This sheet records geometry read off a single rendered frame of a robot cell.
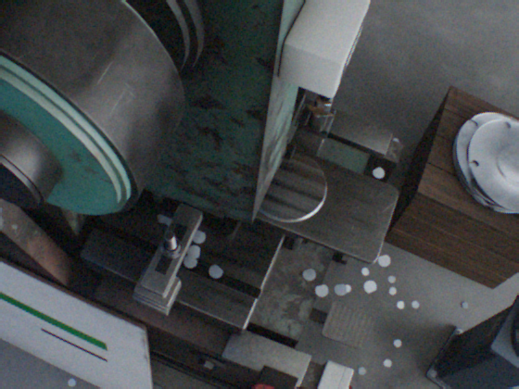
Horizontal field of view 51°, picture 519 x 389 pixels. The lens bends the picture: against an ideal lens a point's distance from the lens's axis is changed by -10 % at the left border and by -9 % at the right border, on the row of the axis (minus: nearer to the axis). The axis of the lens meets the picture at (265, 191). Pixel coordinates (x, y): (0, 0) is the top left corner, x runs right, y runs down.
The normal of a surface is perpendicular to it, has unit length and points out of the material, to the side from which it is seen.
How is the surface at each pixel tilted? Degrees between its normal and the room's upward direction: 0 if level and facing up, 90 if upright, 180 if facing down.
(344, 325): 0
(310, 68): 90
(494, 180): 3
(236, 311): 0
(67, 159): 90
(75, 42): 34
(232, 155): 90
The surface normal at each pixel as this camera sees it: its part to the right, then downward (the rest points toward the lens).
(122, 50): 0.74, 0.00
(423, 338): 0.07, -0.43
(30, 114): -0.37, 0.83
